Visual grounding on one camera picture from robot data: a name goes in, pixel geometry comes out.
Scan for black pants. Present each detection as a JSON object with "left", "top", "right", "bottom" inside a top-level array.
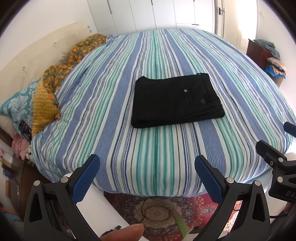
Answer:
[{"left": 131, "top": 73, "right": 225, "bottom": 128}]

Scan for person's fingertip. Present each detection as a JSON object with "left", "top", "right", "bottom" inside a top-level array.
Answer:
[{"left": 100, "top": 223, "right": 144, "bottom": 241}]

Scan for brown bedside table left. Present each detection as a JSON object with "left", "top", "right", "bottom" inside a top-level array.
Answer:
[{"left": 1, "top": 158, "right": 49, "bottom": 220}]

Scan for pink cloth beside bed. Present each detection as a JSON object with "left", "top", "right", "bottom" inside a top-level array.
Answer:
[{"left": 11, "top": 134, "right": 31, "bottom": 161}]

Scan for dark brown wooden nightstand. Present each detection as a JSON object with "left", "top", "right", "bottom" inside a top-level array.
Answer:
[{"left": 246, "top": 39, "right": 273, "bottom": 70}]

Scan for red patterned rug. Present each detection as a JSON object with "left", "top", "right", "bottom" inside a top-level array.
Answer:
[{"left": 104, "top": 192, "right": 243, "bottom": 241}]

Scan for mustard yellow dotted pillow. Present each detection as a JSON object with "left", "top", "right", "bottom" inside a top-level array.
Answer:
[{"left": 32, "top": 77, "right": 60, "bottom": 136}]

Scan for teal white floral pillow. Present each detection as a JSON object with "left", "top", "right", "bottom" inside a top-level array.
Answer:
[{"left": 1, "top": 81, "right": 39, "bottom": 136}]

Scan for orange floral green blanket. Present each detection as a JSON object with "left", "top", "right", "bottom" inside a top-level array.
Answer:
[{"left": 42, "top": 34, "right": 107, "bottom": 105}]

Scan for striped blue green bedsheet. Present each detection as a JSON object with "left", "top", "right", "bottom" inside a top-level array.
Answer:
[{"left": 31, "top": 29, "right": 295, "bottom": 197}]

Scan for beige upholstered headboard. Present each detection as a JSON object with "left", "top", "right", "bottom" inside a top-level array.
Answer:
[{"left": 1, "top": 21, "right": 90, "bottom": 103}]

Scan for white bed frame footboard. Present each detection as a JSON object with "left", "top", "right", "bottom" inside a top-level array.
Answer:
[{"left": 76, "top": 184, "right": 129, "bottom": 237}]

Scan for black cable on floor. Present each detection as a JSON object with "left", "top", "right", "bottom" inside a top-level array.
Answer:
[{"left": 138, "top": 196, "right": 151, "bottom": 225}]

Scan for white door with handle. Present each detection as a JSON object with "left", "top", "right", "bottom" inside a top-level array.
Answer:
[{"left": 214, "top": 0, "right": 225, "bottom": 38}]

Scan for white wardrobe with handles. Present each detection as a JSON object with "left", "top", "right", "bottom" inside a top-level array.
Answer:
[{"left": 88, "top": 0, "right": 215, "bottom": 36}]

